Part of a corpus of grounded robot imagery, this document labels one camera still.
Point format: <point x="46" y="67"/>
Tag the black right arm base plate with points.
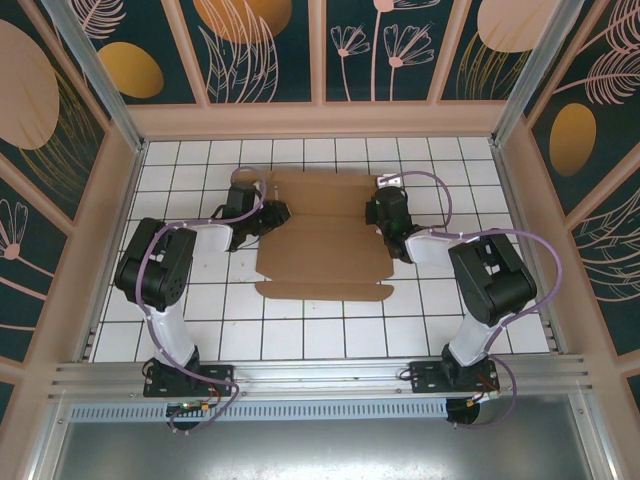
<point x="425" y="375"/>

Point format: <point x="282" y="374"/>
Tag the aluminium frame post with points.
<point x="106" y="85"/>
<point x="531" y="75"/>

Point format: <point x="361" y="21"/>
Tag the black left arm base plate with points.
<point x="220" y="372"/>

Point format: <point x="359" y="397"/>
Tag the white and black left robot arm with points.
<point x="150" y="270"/>

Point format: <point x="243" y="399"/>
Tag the yellow power connector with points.
<point x="205" y="409"/>
<point x="473" y="401"/>

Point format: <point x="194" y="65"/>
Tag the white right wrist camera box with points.
<point x="390" y="179"/>

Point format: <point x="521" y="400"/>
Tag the brown cardboard box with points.
<point x="325" y="255"/>

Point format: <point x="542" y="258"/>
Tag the aluminium mounting rail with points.
<point x="320" y="375"/>

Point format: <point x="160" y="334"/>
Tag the grey metal sheet panel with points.
<point x="320" y="450"/>

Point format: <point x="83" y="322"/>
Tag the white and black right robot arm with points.
<point x="495" y="280"/>

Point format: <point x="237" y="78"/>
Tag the thin aluminium side rail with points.
<point x="511" y="200"/>
<point x="113" y="252"/>

